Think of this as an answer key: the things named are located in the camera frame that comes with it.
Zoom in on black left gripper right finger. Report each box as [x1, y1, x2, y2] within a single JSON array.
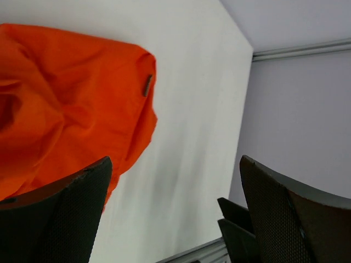
[[240, 155, 350, 262]]

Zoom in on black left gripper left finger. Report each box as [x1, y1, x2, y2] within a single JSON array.
[[1, 157, 112, 262]]

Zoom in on orange shorts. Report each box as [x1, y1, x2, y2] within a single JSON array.
[[1, 24, 157, 199]]

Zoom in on aluminium mounting rail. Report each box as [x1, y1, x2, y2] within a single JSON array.
[[157, 238, 231, 263]]

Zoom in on right corner aluminium post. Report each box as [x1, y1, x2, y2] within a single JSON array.
[[252, 38, 350, 62]]

